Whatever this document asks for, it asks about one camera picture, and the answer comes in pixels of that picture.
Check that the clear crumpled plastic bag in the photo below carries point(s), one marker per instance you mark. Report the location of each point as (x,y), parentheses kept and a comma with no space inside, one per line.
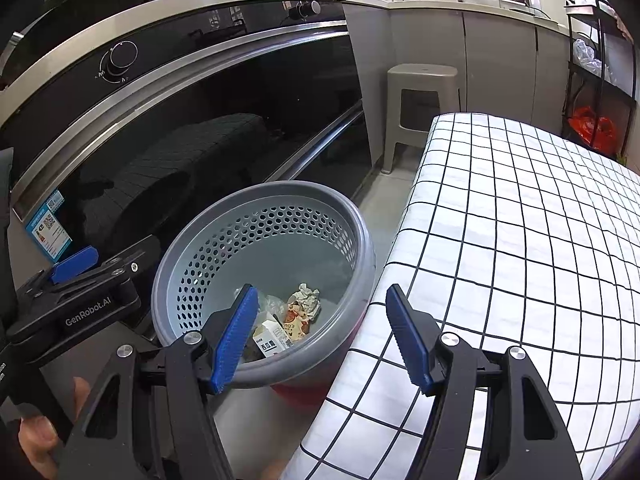
(587,55)

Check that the orange plastic bag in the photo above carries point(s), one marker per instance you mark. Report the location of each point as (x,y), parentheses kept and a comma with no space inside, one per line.
(595,127)

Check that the black built-in oven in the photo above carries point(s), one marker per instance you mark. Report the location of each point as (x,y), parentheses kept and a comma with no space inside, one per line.
(200,110)

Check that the small black oven knob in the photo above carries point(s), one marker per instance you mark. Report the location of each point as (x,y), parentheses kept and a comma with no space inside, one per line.
(306,9)

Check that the white paper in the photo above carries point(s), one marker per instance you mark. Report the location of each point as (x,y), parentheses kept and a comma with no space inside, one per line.
(306,297)

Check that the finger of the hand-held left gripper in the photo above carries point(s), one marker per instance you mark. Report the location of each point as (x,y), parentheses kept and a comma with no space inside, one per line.
(135,255)
(75,265)

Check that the black metal shelf rack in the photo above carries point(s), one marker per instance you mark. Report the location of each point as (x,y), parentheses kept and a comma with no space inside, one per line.
(595,72)

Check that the blue label sticker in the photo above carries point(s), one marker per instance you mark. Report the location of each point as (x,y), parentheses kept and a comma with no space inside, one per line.
(50,227)

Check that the clear plastic bag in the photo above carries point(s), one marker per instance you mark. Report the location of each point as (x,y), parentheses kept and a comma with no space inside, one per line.
(587,55)
(272,306)

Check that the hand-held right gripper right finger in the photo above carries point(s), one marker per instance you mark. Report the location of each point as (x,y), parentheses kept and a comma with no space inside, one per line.
(410,340)

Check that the grey perforated basket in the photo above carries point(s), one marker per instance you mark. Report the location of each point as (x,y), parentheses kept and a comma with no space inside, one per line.
(300,240)

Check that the person's left hand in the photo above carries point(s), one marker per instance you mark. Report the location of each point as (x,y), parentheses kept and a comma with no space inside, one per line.
(37,442)

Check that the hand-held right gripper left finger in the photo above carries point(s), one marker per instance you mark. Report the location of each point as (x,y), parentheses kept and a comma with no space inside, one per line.
(232,345)

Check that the grey plastic stool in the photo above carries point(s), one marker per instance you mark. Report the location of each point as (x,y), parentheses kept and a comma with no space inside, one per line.
(422,75)

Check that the large black oven knob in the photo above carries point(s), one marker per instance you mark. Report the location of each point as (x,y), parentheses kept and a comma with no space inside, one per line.
(120,57)

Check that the printed snack wrapper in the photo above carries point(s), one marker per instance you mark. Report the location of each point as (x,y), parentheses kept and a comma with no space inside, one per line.
(296,322)

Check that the grey kitchen cabinet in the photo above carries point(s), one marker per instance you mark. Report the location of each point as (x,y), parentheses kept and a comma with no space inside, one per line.
(500,60)

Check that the green white carton box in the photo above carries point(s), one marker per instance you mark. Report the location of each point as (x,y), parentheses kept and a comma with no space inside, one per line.
(270,340)

